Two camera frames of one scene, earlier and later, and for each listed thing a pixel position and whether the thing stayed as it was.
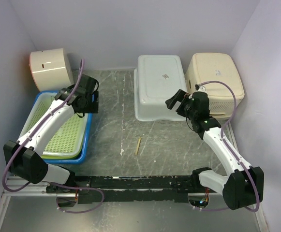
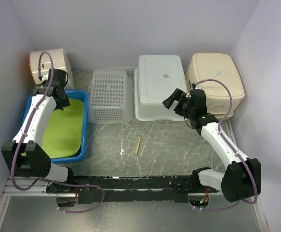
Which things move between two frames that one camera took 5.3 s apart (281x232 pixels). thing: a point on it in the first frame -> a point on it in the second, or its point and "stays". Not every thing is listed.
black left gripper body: [91, 107] -> [64, 102]
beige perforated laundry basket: [203, 67] stays
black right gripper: [182, 96] stays
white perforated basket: [68, 140] -> [110, 97]
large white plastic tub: [156, 78] stays
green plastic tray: [67, 142] stays
